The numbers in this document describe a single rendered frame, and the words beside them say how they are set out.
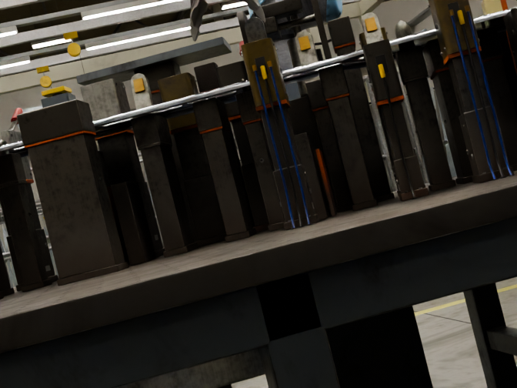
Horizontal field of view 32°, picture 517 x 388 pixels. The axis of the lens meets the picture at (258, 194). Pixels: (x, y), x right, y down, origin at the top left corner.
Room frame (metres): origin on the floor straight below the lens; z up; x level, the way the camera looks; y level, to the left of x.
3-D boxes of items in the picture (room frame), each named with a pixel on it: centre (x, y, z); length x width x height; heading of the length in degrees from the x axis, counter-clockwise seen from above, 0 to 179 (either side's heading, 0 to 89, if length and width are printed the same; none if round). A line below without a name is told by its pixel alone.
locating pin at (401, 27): (1.79, -0.36, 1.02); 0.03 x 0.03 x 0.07
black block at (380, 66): (1.61, -0.27, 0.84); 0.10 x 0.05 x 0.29; 174
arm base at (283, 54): (2.50, -0.16, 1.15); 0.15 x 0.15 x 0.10
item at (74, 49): (10.35, 1.69, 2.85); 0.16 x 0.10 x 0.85; 100
